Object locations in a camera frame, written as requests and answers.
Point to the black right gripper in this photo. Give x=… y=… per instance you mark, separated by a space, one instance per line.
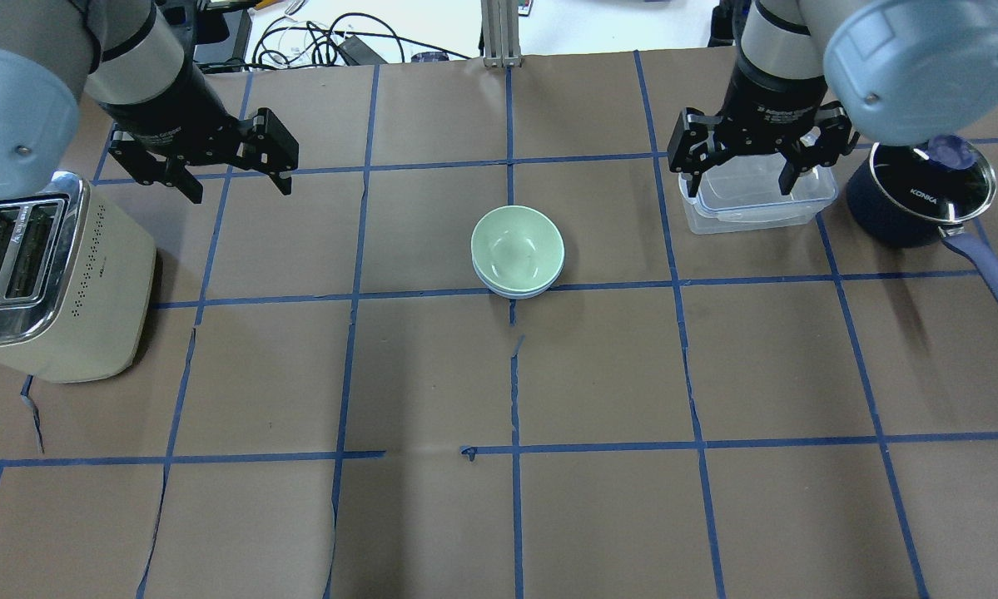
x=772 y=98

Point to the clear plastic container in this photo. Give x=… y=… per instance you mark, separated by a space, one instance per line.
x=744 y=194

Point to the black power adapter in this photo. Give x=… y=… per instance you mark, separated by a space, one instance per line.
x=355 y=52

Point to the cream steel toaster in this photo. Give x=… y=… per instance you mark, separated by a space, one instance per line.
x=76 y=273

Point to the dark blue saucepan with lid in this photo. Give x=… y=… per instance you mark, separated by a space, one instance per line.
x=913 y=196

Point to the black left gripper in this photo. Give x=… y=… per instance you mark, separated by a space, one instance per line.
x=163 y=108

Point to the green bowl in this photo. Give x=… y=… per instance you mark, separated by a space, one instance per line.
x=517 y=247

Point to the aluminium frame post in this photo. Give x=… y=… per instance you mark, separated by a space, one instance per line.
x=501 y=34

